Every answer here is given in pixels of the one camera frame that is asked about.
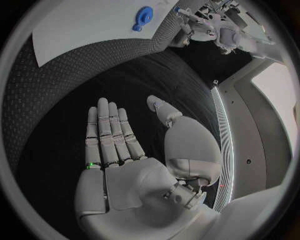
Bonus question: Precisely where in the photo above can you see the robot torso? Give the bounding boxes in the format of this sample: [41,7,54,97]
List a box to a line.
[209,56,299,213]

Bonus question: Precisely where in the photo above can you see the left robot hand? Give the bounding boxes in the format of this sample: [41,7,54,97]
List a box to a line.
[170,6,241,55]

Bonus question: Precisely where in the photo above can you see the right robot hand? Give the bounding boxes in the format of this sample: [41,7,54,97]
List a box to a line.
[73,94,224,240]

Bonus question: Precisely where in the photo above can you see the blue gear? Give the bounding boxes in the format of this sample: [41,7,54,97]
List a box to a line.
[135,6,155,26]

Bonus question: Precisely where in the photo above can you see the white task board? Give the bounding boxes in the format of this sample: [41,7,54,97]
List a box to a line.
[31,0,180,68]

